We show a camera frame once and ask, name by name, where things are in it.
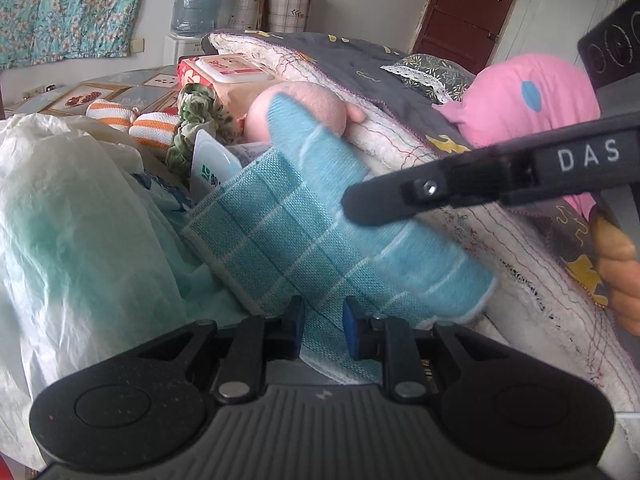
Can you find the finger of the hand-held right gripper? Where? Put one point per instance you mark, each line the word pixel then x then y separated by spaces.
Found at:
pixel 380 200

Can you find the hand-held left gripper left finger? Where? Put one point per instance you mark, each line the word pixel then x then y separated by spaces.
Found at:
pixel 296 331

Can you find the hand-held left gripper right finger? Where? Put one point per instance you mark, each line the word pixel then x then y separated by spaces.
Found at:
pixel 352 331

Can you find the teal checked towel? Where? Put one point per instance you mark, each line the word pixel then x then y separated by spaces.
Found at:
pixel 300 240

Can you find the blue white mask box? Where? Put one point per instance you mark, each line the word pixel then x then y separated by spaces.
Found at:
pixel 210 160

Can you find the green white knotted cloth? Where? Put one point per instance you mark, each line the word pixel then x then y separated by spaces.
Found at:
pixel 192 110

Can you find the pink soft ball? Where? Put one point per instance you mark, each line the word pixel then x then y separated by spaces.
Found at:
pixel 310 105

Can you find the person's right hand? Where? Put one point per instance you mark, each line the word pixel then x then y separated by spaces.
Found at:
pixel 622 270

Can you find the white panelled door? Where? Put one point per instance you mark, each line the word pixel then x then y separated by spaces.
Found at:
pixel 550 10

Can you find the pink polka dot pillow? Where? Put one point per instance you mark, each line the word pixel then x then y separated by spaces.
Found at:
pixel 500 120

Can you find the grey quilt yellow print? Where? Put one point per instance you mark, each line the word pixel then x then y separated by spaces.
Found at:
pixel 350 65

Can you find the green floral lace pillow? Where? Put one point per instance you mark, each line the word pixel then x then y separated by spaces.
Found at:
pixel 440 75

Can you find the red-brown wooden door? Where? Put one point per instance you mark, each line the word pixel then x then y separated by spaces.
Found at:
pixel 465 15

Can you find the blue printed plastic bag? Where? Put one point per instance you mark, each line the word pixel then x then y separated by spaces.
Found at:
pixel 160 190

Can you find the pink wet wipes pack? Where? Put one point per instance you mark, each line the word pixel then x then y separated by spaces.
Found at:
pixel 230 67

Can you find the checked patterned roll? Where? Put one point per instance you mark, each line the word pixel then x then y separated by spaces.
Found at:
pixel 290 5

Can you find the orange striped towel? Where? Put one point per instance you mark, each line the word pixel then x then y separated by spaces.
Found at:
pixel 150 130

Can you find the white plastic bag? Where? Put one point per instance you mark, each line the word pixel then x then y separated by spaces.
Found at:
pixel 60 235

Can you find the blue water bottle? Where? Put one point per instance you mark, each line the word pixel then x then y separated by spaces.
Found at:
pixel 197 5

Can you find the fruit printed tablecloth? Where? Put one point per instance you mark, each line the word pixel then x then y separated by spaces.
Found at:
pixel 125 92

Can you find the teal floral hanging cloth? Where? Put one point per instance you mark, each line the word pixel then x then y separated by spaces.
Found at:
pixel 75 10

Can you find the beige wall socket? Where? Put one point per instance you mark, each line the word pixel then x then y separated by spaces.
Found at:
pixel 136 45

